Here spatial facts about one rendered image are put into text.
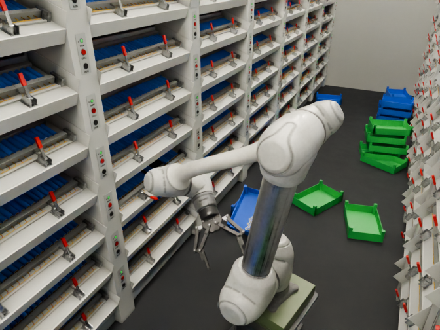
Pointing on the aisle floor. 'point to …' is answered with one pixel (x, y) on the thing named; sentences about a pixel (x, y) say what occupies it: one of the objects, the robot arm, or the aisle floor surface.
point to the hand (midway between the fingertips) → (225, 258)
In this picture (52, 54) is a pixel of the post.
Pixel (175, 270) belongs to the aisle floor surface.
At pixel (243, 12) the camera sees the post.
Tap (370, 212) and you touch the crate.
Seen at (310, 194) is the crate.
